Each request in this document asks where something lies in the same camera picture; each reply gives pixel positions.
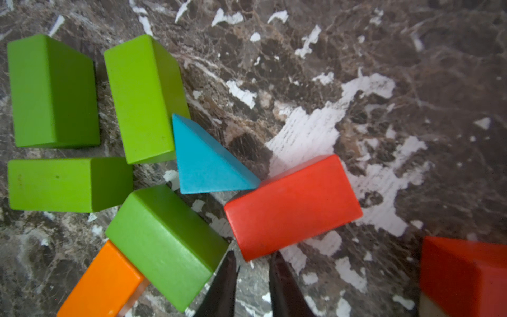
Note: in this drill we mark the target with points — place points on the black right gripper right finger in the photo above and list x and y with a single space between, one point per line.
286 297

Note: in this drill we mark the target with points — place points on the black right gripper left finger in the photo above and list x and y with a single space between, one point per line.
221 297

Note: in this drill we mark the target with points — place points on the red block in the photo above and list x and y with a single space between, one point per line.
302 202
464 278

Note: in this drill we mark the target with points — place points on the teal triangle block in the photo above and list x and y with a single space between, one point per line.
204 165

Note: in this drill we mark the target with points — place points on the green block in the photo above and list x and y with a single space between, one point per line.
53 94
147 89
168 242
78 185

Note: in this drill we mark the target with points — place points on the tan block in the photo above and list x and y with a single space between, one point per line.
428 308

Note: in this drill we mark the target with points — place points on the orange block left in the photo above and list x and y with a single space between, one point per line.
110 286

